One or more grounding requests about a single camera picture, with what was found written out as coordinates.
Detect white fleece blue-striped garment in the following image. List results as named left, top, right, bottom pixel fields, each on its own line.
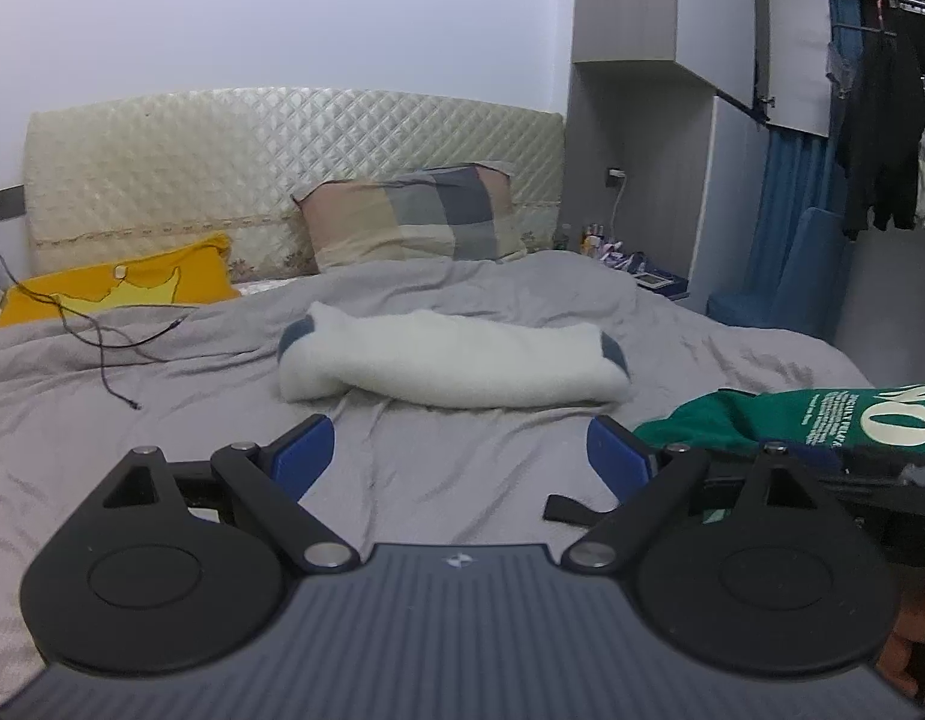
left=277, top=302, right=630, bottom=410

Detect green printed t-shirt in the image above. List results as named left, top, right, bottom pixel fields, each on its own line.
left=634, top=383, right=925, bottom=455

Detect blue bedside table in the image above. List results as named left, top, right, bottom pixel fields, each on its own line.
left=601, top=250, right=688, bottom=301

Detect yellow cartoon pillow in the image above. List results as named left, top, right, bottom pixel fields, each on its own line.
left=23, top=234, right=239, bottom=316

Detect small bottles on nightstand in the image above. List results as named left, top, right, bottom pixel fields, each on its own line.
left=579, top=224, right=622, bottom=260

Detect blue chair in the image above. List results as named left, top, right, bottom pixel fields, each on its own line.
left=707, top=208, right=853, bottom=341

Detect grey bed sheet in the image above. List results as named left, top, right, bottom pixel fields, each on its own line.
left=0, top=252, right=863, bottom=702

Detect plaid pink grey pillow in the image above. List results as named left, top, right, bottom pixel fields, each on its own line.
left=291, top=163, right=527, bottom=271

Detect blue curtain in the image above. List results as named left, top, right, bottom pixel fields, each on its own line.
left=747, top=0, right=864, bottom=286

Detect cream quilted headboard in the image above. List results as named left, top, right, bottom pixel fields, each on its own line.
left=23, top=86, right=565, bottom=281

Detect black hanging garment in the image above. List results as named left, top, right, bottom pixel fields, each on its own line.
left=837, top=13, right=925, bottom=239

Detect grey bedside wardrobe cabinet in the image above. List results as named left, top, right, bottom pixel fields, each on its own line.
left=560, top=0, right=830, bottom=310

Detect black strap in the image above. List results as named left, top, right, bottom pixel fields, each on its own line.
left=541, top=492, right=622, bottom=525

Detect black charging cable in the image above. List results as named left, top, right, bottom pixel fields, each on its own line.
left=0, top=216, right=194, bottom=413

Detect white wall charger with cable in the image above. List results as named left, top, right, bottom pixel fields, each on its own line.
left=604, top=167, right=628, bottom=242

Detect wall socket panel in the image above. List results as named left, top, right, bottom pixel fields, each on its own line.
left=0, top=185, right=26, bottom=221

